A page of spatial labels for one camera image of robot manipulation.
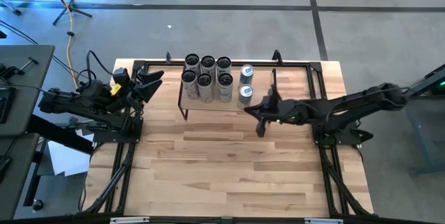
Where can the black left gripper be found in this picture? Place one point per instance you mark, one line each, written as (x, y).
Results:
(127, 93)

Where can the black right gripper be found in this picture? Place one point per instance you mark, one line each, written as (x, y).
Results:
(285, 112)

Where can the blue silver energy drink can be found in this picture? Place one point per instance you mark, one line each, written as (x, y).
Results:
(247, 72)
(245, 97)

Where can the white can with black top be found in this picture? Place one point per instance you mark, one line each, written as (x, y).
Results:
(189, 85)
(224, 62)
(208, 61)
(192, 59)
(225, 90)
(204, 88)

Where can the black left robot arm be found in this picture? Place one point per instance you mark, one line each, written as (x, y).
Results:
(76, 104)

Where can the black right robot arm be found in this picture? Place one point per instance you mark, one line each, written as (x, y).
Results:
(365, 102)

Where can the small black clamp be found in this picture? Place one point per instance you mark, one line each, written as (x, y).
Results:
(168, 57)
(277, 55)

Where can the yellow tag label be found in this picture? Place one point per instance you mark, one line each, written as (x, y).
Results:
(115, 89)

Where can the black desk beam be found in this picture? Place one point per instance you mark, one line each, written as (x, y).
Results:
(59, 135)

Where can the black tripod stand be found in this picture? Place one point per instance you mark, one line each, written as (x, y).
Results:
(70, 7)

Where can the white paper sheets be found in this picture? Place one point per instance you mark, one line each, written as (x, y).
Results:
(67, 159)

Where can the grey desk top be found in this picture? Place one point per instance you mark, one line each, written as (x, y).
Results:
(14, 168)
(34, 51)

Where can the black desk clamp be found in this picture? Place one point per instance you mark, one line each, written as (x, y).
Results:
(12, 71)

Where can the black keyboard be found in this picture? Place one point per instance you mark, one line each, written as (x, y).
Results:
(5, 105)

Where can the black caster wheel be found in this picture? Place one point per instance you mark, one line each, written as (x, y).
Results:
(37, 205)

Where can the grey metal cart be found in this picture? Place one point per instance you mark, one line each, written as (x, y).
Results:
(424, 137)

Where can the black device with green light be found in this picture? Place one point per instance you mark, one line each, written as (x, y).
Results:
(441, 88)

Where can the wooden shelf with black frame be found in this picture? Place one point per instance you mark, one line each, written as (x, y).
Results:
(260, 81)

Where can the black metal table frame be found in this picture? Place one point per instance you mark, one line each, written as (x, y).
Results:
(324, 158)

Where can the silver metal bracket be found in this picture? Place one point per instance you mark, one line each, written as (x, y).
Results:
(129, 220)
(323, 221)

